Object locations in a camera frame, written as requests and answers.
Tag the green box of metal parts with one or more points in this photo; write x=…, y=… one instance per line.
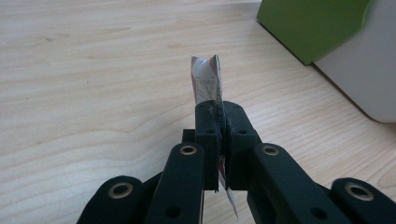
x=308, y=28

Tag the white box tray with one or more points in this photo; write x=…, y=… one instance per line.
x=367, y=68

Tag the red white printed sachet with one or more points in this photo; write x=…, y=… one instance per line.
x=205, y=81

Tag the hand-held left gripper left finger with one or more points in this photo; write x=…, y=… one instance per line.
x=208, y=130

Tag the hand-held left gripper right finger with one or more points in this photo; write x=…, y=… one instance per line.
x=238, y=137

